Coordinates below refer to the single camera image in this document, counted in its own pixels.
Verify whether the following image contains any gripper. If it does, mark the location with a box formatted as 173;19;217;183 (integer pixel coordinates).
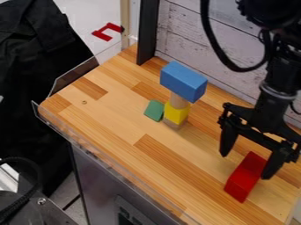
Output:
217;86;301;180

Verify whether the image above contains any red rectangular block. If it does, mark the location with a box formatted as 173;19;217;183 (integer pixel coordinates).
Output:
223;150;269;204

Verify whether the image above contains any tan wooden block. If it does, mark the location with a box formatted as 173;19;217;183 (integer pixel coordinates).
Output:
161;118;190;132

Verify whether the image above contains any yellow block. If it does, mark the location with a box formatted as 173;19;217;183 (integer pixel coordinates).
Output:
162;100;194;126

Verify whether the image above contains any wooden cylinder block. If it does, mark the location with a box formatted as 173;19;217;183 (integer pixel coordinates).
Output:
168;91;194;110

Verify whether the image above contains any blue rectangular block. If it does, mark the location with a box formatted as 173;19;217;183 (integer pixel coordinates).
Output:
158;60;209;105

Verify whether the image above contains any green block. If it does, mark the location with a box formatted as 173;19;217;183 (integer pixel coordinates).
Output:
142;98;166;123

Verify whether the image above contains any red clamp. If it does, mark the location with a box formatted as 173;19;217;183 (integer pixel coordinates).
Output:
90;22;126;42

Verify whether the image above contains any black cloth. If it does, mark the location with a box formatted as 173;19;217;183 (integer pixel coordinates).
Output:
0;0;97;198

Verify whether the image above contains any black cable loop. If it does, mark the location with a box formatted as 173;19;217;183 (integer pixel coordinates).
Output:
198;0;276;74

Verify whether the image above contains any black post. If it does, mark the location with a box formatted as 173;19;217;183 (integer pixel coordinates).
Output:
135;0;162;66

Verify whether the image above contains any wooden post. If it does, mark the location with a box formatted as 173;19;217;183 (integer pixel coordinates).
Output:
118;0;132;51

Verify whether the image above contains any black braided cable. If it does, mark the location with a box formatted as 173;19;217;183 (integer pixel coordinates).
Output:
0;156;45;224

